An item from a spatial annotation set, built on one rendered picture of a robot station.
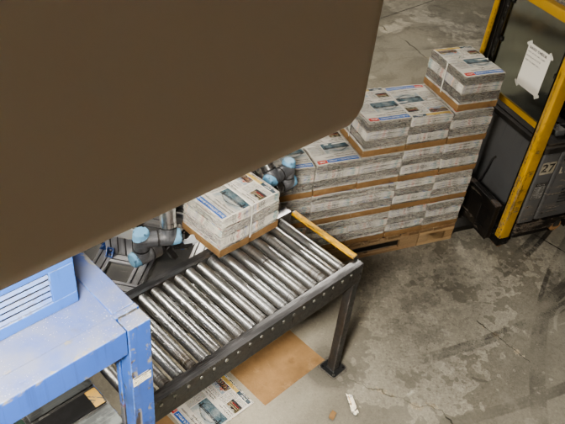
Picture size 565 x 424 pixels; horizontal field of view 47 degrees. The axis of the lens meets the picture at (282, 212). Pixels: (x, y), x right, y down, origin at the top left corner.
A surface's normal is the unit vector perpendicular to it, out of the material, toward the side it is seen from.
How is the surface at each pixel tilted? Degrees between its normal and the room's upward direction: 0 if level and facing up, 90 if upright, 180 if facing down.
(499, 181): 90
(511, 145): 90
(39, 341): 0
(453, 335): 0
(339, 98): 90
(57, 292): 90
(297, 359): 0
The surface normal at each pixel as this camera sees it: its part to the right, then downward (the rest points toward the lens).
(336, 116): 0.69, 0.51
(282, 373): 0.09, -0.77
